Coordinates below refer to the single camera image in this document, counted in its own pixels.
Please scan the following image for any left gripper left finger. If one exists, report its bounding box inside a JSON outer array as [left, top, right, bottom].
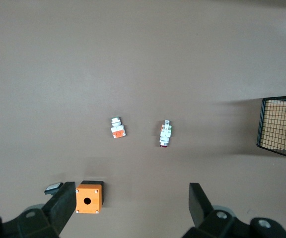
[[42, 181, 77, 238]]

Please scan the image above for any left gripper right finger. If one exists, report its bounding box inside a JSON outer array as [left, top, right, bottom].
[[189, 182, 215, 228]]

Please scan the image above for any green grey switch component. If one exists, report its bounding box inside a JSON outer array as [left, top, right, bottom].
[[158, 119, 174, 149]]

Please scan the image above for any small black button cap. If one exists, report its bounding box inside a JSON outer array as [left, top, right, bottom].
[[44, 182, 64, 195]]

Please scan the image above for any orange box with hole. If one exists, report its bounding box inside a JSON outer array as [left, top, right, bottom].
[[75, 180, 104, 214]]

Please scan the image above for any wooden board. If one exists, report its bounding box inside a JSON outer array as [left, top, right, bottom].
[[262, 100, 286, 159]]

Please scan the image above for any white orange switch block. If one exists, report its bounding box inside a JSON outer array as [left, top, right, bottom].
[[109, 117, 127, 139]]

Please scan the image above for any black wire basket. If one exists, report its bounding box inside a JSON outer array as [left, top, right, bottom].
[[256, 95, 286, 162]]

